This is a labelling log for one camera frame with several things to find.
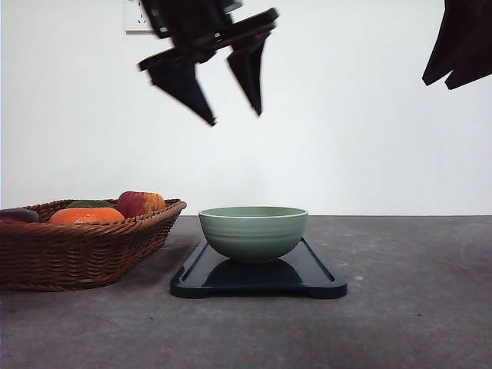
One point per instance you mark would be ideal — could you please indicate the dark rectangular serving tray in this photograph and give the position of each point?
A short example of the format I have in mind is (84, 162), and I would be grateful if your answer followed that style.
(301, 272)

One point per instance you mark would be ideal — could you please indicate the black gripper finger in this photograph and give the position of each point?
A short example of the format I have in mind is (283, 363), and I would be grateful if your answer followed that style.
(465, 37)
(467, 73)

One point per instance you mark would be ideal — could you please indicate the orange tangerine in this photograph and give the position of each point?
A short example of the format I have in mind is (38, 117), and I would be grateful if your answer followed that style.
(78, 215)

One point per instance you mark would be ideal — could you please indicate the dark green avocado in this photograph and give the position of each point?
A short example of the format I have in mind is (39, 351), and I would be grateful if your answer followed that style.
(89, 204)

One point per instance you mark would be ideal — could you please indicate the brown wicker basket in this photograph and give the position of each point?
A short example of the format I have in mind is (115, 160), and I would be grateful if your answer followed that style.
(45, 256)

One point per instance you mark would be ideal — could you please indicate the dark purple fruit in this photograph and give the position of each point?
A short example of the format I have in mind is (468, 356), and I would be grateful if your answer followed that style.
(18, 214)

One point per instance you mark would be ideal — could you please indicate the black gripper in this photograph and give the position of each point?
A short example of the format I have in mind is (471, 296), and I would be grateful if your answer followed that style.
(199, 28)

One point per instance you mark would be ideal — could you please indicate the white wall outlet left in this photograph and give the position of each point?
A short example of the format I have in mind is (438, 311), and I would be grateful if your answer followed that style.
(136, 20)

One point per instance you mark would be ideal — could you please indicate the light green ceramic bowl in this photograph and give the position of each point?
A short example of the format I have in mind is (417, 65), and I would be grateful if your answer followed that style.
(252, 233)

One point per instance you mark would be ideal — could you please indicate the red yellow apple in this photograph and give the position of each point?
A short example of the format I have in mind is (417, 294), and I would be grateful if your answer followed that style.
(131, 203)

